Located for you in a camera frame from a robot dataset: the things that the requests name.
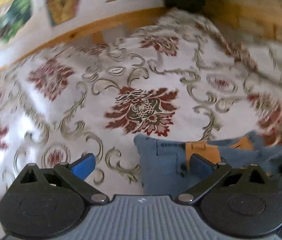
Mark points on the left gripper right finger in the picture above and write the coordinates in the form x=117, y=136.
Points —
x=210, y=176

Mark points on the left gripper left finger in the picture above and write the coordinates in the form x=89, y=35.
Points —
x=73, y=177

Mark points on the blue pyjama pants orange cars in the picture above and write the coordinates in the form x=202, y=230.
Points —
x=165, y=165

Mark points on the floral white bed cover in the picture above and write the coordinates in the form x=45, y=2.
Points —
x=181, y=79

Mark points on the wooden bed frame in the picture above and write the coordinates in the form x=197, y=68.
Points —
x=260, y=17

